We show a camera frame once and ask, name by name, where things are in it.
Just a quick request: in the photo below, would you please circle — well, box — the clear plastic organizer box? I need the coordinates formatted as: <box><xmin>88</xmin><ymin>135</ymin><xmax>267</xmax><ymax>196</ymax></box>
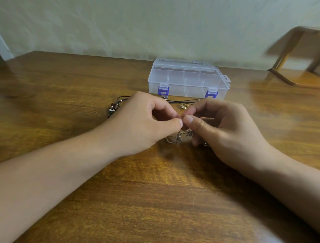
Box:
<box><xmin>147</xmin><ymin>58</ymin><xmax>232</xmax><ymax>100</ymax></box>

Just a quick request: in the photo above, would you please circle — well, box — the person's left hand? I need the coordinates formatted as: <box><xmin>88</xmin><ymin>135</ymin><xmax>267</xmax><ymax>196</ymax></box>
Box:
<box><xmin>95</xmin><ymin>91</ymin><xmax>184</xmax><ymax>161</ymax></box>

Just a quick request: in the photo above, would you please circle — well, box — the person's right hand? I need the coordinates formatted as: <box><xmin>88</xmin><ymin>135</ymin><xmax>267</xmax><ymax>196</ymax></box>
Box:
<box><xmin>181</xmin><ymin>98</ymin><xmax>283</xmax><ymax>177</ymax></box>

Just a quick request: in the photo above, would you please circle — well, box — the person's left forearm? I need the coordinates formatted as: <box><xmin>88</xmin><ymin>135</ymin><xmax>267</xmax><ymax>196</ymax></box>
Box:
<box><xmin>0</xmin><ymin>131</ymin><xmax>120</xmax><ymax>243</ymax></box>

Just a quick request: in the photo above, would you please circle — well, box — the wooden shelf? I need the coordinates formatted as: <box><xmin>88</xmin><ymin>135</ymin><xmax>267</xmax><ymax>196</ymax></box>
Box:
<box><xmin>268</xmin><ymin>26</ymin><xmax>320</xmax><ymax>89</ymax></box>

